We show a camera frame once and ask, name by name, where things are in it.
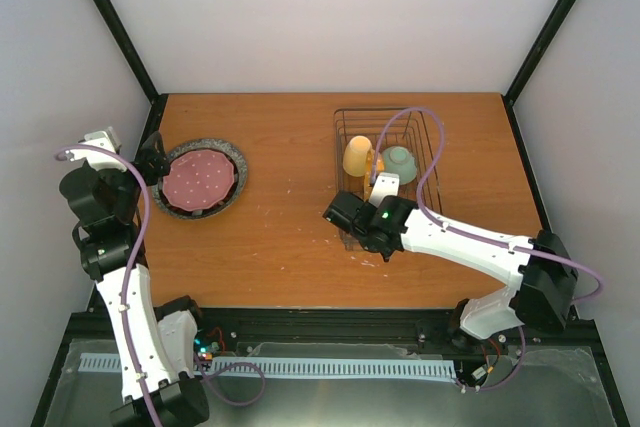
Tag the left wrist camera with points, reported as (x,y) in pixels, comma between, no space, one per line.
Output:
(105,139)

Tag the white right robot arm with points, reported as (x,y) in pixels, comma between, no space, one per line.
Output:
(538,282)

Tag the black right corner post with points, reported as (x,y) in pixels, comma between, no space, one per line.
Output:
(543,41)

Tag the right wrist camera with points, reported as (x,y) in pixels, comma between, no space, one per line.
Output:
(386,184)

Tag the grey speckled large plate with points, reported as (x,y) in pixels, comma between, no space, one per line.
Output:
(241,177)

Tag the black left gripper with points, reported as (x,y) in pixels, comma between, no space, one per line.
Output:
(158,161)

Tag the black corner post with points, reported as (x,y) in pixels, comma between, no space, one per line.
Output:
(121,37)
(543,41)

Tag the light blue cable duct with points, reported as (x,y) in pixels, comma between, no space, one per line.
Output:
(302,368)

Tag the pink dotted scalloped plate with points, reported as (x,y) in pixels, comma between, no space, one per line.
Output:
(198,180)

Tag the black aluminium frame rail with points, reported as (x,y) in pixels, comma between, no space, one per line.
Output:
(419,331)

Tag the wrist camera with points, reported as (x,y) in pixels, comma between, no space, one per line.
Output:
(386,184)
(105,139)

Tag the yellow dotted scalloped plate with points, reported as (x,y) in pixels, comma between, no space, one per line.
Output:
(372,182)

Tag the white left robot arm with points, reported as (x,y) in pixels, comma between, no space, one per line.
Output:
(109,197)

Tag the mint green ceramic bowl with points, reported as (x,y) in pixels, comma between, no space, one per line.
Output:
(399,160)

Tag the yellow ceramic mug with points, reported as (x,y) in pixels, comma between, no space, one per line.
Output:
(358,157)

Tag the black left corner post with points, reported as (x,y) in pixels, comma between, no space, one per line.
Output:
(121,37)

